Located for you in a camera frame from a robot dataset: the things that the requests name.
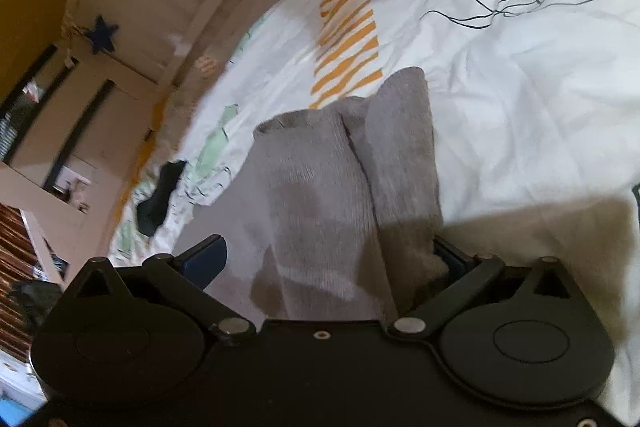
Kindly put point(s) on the blue star decoration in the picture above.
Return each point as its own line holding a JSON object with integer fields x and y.
{"x": 100, "y": 34}

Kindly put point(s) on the grey knitted sweater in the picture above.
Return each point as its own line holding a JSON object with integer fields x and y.
{"x": 320, "y": 187}

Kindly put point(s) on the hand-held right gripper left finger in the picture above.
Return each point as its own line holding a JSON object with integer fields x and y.
{"x": 207, "y": 259}

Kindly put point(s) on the shelf with brown striped items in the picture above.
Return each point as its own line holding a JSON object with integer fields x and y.
{"x": 15, "y": 247}

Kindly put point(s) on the white printed duvet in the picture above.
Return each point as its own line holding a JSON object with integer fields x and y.
{"x": 525, "y": 107}

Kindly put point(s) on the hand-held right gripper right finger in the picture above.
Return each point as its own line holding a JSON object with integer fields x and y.
{"x": 452, "y": 263}

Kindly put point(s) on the black garment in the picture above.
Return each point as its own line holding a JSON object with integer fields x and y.
{"x": 156, "y": 202}

